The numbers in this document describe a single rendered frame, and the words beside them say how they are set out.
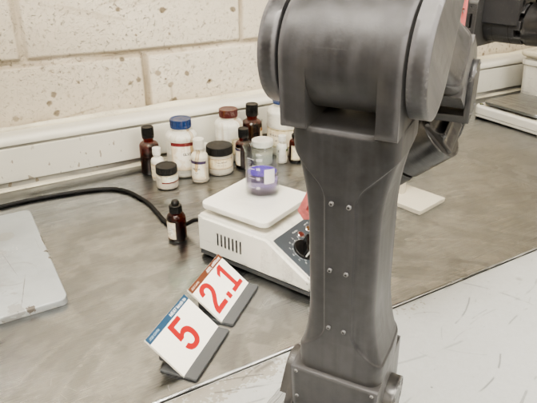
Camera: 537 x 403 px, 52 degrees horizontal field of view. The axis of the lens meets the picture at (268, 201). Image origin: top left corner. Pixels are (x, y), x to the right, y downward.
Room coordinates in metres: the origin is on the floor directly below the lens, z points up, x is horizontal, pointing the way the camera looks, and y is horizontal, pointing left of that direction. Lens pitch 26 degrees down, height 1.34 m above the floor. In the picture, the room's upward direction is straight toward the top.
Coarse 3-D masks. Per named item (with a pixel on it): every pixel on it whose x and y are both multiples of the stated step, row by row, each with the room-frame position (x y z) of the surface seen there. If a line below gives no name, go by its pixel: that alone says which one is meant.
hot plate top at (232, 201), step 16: (224, 192) 0.75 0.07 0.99; (240, 192) 0.75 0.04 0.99; (288, 192) 0.75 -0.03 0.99; (304, 192) 0.75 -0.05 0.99; (208, 208) 0.71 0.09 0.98; (224, 208) 0.70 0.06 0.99; (240, 208) 0.70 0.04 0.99; (256, 208) 0.70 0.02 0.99; (272, 208) 0.70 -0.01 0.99; (288, 208) 0.70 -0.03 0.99; (256, 224) 0.66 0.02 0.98; (272, 224) 0.66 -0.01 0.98
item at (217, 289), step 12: (216, 276) 0.61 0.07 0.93; (228, 276) 0.62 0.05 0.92; (240, 276) 0.64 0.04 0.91; (204, 288) 0.58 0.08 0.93; (216, 288) 0.59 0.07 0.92; (228, 288) 0.61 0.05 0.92; (204, 300) 0.56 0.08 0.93; (216, 300) 0.58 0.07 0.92; (228, 300) 0.59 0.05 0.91; (216, 312) 0.56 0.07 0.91
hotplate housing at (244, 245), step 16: (208, 224) 0.70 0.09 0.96; (224, 224) 0.69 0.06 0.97; (240, 224) 0.68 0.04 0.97; (288, 224) 0.69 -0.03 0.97; (208, 240) 0.71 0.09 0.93; (224, 240) 0.69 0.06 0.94; (240, 240) 0.67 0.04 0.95; (256, 240) 0.65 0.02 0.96; (272, 240) 0.65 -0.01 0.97; (224, 256) 0.69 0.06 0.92; (240, 256) 0.67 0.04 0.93; (256, 256) 0.65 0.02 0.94; (272, 256) 0.64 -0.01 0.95; (256, 272) 0.66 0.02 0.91; (272, 272) 0.64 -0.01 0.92; (288, 272) 0.62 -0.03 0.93; (304, 288) 0.61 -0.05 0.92
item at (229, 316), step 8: (216, 256) 0.65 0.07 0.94; (240, 288) 0.62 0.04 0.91; (248, 288) 0.62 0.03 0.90; (256, 288) 0.62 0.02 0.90; (240, 296) 0.60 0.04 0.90; (248, 296) 0.60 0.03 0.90; (200, 304) 0.57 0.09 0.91; (232, 304) 0.59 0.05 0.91; (240, 304) 0.59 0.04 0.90; (208, 312) 0.57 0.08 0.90; (224, 312) 0.57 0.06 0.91; (232, 312) 0.57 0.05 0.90; (240, 312) 0.57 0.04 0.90; (216, 320) 0.55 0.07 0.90; (224, 320) 0.55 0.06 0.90; (232, 320) 0.55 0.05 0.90
